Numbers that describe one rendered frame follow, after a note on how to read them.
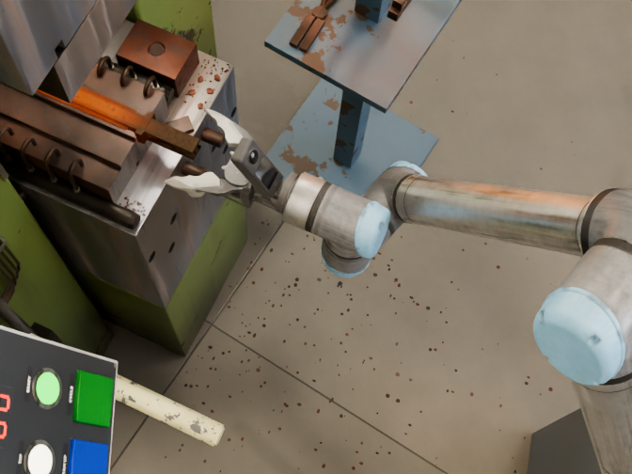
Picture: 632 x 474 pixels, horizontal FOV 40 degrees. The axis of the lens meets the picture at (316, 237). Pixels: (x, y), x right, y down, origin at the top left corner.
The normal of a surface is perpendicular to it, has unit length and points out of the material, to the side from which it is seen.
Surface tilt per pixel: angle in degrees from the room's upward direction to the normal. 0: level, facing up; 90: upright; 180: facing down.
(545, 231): 73
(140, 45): 0
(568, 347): 84
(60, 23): 90
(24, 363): 60
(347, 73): 0
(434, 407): 0
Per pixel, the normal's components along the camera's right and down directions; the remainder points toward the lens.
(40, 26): 0.91, 0.40
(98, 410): 0.89, -0.17
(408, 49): 0.04, -0.36
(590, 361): -0.72, 0.59
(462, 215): -0.85, 0.21
